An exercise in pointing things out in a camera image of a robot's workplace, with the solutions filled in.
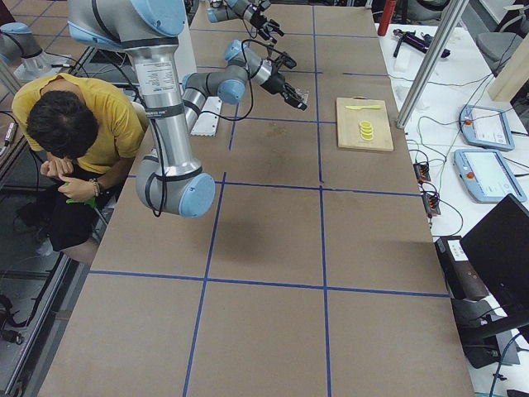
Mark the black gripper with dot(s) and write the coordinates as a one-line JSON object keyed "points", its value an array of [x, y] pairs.
{"points": [[259, 19], [275, 83]]}

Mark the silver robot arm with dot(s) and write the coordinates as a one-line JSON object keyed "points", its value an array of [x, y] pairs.
{"points": [[171, 178], [247, 11]]}

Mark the yellow plastic knife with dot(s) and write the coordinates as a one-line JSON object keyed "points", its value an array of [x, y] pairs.
{"points": [[362, 107]]}

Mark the bamboo cutting board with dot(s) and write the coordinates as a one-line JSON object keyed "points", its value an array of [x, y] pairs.
{"points": [[348, 129]]}

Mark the white foam block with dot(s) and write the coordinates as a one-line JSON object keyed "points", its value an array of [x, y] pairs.
{"points": [[401, 62]]}

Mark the black tripod tool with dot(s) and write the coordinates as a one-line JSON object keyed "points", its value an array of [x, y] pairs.
{"points": [[421, 43]]}

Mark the teach pendant far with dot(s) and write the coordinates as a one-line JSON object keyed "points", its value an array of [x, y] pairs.
{"points": [[486, 127]]}

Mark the teach pendant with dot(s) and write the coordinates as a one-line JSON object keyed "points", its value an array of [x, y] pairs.
{"points": [[486, 175], [486, 127]]}

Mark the grey office chair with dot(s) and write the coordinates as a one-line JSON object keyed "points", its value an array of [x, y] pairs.
{"points": [[497, 48]]}

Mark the person in yellow shirt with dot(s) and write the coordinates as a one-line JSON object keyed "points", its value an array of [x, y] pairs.
{"points": [[90, 134]]}

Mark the teach pendant near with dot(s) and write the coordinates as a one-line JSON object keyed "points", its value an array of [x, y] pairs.
{"points": [[486, 175]]}

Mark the black box device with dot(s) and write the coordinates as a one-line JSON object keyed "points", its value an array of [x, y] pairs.
{"points": [[461, 276]]}

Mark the black computer monitor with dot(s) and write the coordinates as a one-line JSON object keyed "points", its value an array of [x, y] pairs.
{"points": [[497, 248]]}

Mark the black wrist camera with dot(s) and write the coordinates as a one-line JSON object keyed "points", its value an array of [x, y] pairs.
{"points": [[262, 5], [284, 60]]}

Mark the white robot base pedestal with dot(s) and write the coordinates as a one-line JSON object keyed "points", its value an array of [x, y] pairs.
{"points": [[207, 122]]}

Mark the aluminium frame post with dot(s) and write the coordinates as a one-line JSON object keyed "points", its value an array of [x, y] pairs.
{"points": [[441, 37]]}

